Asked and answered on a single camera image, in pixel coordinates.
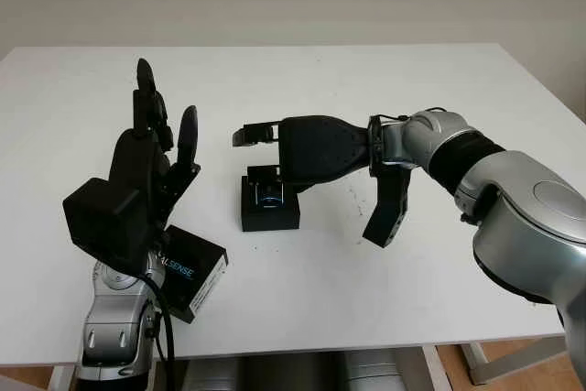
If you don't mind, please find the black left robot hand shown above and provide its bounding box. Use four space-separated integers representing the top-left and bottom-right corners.
108 58 202 255

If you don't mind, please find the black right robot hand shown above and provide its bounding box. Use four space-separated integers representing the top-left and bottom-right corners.
231 114 384 195

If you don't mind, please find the small silver black camera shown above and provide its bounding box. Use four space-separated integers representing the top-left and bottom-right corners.
250 179 288 212

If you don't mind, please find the black box base with insert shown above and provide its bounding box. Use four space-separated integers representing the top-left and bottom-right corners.
240 164 301 233

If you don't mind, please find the black RealSense box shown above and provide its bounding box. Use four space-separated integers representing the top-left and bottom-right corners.
157 224 230 324

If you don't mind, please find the silver left robot leg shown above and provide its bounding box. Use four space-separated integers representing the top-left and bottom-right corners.
187 353 242 391

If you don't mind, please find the silver robot leg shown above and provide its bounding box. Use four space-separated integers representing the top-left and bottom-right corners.
342 349 407 391
187 353 242 391

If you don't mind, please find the silver right robot leg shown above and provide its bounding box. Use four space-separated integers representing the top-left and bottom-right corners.
342 349 407 391

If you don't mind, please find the white table leg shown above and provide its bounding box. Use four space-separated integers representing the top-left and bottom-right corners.
48 363 77 391
420 344 459 391

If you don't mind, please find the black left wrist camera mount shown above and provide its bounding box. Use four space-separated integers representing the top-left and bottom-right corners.
62 177 159 273

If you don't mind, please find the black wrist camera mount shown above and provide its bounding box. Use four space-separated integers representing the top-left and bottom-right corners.
361 164 412 250
62 177 159 273

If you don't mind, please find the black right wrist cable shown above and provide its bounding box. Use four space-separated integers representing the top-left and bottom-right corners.
373 106 454 125

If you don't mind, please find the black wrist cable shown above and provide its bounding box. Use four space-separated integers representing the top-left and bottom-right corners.
373 106 454 125
141 271 178 391

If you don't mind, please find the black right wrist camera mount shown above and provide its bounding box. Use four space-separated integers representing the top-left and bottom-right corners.
361 164 412 250

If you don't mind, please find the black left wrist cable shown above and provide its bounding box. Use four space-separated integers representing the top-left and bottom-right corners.
141 271 178 391

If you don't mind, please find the white table frame bar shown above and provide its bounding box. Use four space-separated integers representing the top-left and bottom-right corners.
460 334 571 387

